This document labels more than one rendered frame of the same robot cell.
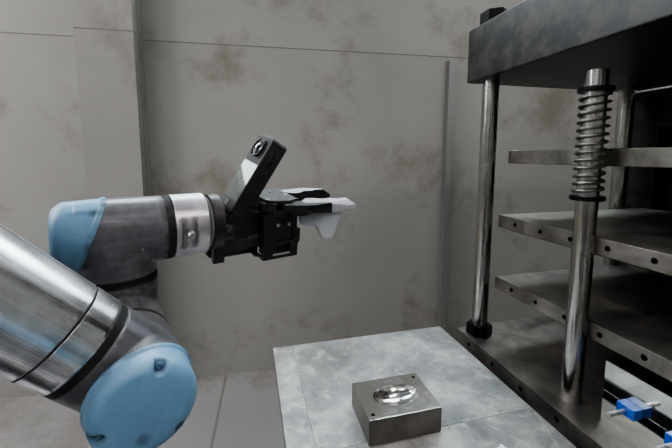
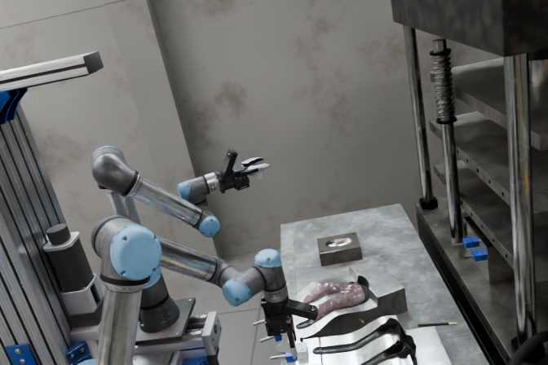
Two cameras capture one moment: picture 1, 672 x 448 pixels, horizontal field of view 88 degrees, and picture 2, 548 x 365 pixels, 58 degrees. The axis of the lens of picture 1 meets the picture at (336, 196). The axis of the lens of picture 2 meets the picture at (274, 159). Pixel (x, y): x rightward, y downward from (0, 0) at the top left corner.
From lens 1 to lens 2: 1.46 m
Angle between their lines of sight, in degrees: 22
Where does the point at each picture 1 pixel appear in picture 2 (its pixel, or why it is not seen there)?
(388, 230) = (392, 118)
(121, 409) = (205, 227)
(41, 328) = (190, 214)
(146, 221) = (201, 186)
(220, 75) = (216, 8)
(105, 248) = (192, 195)
